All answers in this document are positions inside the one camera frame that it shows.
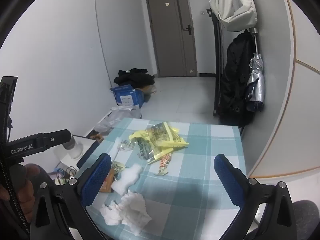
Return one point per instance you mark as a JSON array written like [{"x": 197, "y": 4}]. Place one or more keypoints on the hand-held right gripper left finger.
[{"x": 96, "y": 180}]

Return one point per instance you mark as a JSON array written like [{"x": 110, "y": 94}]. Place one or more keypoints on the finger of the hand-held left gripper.
[{"x": 55, "y": 137}]

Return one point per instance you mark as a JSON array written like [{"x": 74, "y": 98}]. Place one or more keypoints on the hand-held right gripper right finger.
[{"x": 230, "y": 180}]

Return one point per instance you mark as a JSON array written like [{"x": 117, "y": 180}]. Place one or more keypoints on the small pale yellow sachet wrapper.
[{"x": 117, "y": 167}]

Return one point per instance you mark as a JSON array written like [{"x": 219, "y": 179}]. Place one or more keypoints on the large yellow clear snack bag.
[{"x": 160, "y": 135}]

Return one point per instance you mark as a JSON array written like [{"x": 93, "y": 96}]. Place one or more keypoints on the person's left hand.
[{"x": 26, "y": 180}]

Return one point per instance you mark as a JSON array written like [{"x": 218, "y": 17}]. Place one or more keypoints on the brown snack wrapper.
[{"x": 107, "y": 183}]

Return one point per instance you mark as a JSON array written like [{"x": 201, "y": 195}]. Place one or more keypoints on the white cup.
[{"x": 75, "y": 151}]

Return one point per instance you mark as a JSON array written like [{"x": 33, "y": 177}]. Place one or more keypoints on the white foam block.
[{"x": 128, "y": 177}]

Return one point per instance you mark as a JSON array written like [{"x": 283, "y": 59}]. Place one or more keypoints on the teal checked tablecloth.
[{"x": 195, "y": 180}]

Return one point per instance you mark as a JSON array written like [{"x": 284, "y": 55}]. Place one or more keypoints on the crumpled white tissue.
[{"x": 130, "y": 205}]

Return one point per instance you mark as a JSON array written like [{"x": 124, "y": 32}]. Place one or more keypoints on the small brown paper bag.
[{"x": 97, "y": 137}]

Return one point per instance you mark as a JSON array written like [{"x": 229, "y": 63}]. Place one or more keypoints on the grey plastic bag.
[{"x": 117, "y": 120}]

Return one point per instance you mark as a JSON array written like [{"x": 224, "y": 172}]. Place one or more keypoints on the red white checked wrapper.
[{"x": 163, "y": 163}]

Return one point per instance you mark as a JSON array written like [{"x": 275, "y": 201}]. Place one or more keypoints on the blue cardboard box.
[{"x": 130, "y": 97}]

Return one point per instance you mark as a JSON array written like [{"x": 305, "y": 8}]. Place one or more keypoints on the white wardrobe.
[{"x": 275, "y": 92}]

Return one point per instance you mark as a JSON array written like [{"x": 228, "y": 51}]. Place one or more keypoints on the black clothes pile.
[{"x": 135, "y": 77}]

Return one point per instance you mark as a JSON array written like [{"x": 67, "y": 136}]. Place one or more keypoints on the black hanging jacket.
[{"x": 235, "y": 80}]

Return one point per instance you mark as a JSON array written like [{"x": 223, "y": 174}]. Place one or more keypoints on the silver folded umbrella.
[{"x": 256, "y": 80}]

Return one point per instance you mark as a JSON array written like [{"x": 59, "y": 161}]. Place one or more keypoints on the brown crumpled bag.
[{"x": 150, "y": 89}]

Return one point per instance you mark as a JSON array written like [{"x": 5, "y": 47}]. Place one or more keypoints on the grey brown door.
[{"x": 170, "y": 42}]

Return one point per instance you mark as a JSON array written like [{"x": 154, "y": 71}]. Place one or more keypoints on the metal coat hook rod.
[{"x": 253, "y": 31}]

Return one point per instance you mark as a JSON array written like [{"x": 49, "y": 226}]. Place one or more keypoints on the white hanging bag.
[{"x": 235, "y": 7}]

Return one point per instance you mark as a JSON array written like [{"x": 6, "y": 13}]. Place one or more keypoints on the black metal door frame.
[{"x": 217, "y": 55}]

